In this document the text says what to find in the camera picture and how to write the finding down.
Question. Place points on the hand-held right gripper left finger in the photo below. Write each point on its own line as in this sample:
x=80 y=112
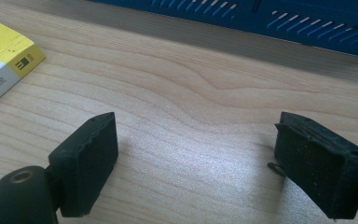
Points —
x=85 y=161

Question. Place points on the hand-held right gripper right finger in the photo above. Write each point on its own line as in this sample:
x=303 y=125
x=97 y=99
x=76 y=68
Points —
x=320 y=165

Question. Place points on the yellow book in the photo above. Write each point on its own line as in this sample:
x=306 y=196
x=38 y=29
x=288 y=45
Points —
x=0 y=53

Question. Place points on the blue perforated file rack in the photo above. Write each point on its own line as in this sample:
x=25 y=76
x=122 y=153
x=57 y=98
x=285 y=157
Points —
x=292 y=12

